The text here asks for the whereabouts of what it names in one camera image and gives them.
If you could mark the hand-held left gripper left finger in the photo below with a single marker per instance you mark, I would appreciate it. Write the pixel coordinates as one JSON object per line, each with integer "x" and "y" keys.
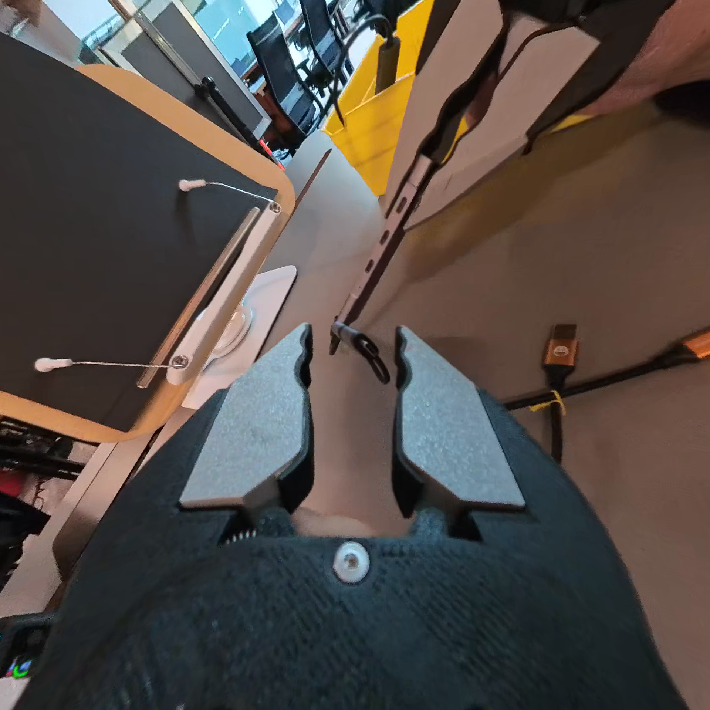
{"x": 249, "y": 427}

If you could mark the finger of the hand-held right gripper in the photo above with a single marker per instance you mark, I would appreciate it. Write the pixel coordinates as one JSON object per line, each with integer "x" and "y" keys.
{"x": 521, "y": 94}
{"x": 438, "y": 72}

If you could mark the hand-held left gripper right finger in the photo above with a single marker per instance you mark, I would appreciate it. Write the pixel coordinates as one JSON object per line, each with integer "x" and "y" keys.
{"x": 452, "y": 432}

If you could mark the slim grey usb hub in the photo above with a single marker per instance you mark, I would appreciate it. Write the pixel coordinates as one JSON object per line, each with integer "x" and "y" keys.
{"x": 382, "y": 244}

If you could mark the person's right hand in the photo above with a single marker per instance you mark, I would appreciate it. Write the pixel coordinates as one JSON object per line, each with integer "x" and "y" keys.
{"x": 660, "y": 61}

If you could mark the dark olive device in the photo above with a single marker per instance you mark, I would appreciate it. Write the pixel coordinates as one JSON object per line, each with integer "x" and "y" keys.
{"x": 387, "y": 64}

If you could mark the yellow plastic bin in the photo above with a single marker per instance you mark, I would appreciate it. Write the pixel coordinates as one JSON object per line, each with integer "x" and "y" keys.
{"x": 382, "y": 116}

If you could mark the yellow twist tie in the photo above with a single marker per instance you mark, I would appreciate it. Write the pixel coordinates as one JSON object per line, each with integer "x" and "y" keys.
{"x": 550, "y": 400}

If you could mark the white tablet stand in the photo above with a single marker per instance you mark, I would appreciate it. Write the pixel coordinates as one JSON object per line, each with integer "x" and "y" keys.
{"x": 244, "y": 310}

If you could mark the black office chair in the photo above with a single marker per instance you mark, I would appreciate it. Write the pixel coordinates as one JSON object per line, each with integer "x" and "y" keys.
{"x": 280, "y": 77}
{"x": 324, "y": 39}

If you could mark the black desk clamp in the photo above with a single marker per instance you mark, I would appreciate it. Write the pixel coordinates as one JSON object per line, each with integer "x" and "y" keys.
{"x": 227, "y": 108}

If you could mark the grey partition panel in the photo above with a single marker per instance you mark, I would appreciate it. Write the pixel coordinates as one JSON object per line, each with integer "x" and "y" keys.
{"x": 211, "y": 61}

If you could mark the black board with wooden rim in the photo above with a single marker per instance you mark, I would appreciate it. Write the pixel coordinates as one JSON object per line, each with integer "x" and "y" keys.
{"x": 94, "y": 222}

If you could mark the black metal frame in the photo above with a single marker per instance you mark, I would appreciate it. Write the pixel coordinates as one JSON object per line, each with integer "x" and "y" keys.
{"x": 33, "y": 444}

